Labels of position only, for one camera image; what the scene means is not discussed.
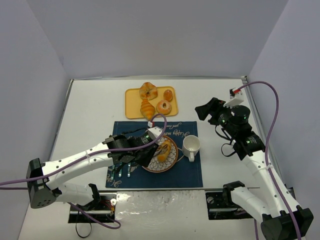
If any small croissant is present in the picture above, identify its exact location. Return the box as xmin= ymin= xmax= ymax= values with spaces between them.
xmin=157 ymin=140 xmax=172 ymax=163

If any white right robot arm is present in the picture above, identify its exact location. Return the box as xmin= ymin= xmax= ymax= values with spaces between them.
xmin=195 ymin=97 xmax=314 ymax=240

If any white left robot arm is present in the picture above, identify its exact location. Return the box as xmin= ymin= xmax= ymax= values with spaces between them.
xmin=26 ymin=127 xmax=162 ymax=210

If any round flower-shaped bread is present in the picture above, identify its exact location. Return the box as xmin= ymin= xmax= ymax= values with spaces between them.
xmin=139 ymin=82 xmax=158 ymax=100

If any patterned ceramic plate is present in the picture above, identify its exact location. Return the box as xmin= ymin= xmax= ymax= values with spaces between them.
xmin=142 ymin=135 xmax=179 ymax=173

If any white ceramic mug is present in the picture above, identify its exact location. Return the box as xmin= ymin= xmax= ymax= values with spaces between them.
xmin=182 ymin=135 xmax=201 ymax=163

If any dark blue placemat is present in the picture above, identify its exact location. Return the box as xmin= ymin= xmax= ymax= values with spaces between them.
xmin=105 ymin=121 xmax=203 ymax=189

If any large middle croissant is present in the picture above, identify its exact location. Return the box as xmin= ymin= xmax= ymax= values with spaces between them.
xmin=140 ymin=99 xmax=155 ymax=121

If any yellow plastic tray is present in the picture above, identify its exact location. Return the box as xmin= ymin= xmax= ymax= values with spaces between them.
xmin=124 ymin=85 xmax=179 ymax=120

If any small orange pastry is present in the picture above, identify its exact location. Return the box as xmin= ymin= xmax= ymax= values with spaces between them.
xmin=163 ymin=89 xmax=173 ymax=102

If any spoon teal handle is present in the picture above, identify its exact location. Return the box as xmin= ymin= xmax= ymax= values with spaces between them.
xmin=127 ymin=163 xmax=132 ymax=178

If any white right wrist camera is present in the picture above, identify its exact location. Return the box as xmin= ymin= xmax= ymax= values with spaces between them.
xmin=223 ymin=88 xmax=244 ymax=108

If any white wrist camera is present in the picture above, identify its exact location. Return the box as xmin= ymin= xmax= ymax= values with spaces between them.
xmin=223 ymin=88 xmax=244 ymax=108
xmin=146 ymin=121 xmax=163 ymax=140

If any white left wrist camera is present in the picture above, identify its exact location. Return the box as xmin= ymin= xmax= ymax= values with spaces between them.
xmin=146 ymin=121 xmax=163 ymax=140

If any table knife teal handle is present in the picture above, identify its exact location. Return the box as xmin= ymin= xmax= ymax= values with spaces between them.
xmin=110 ymin=165 xmax=116 ymax=180

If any sugared ring donut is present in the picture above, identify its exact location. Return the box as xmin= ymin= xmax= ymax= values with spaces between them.
xmin=156 ymin=100 xmax=172 ymax=115

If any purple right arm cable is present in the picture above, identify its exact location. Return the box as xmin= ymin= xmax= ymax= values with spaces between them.
xmin=239 ymin=80 xmax=302 ymax=240

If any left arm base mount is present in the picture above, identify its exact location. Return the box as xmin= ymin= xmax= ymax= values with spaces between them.
xmin=67 ymin=193 xmax=117 ymax=224

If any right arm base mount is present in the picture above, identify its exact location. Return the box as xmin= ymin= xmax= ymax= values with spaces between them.
xmin=205 ymin=190 xmax=253 ymax=221

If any thin black loop cable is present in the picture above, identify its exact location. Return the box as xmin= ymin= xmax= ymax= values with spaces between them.
xmin=75 ymin=219 xmax=93 ymax=239

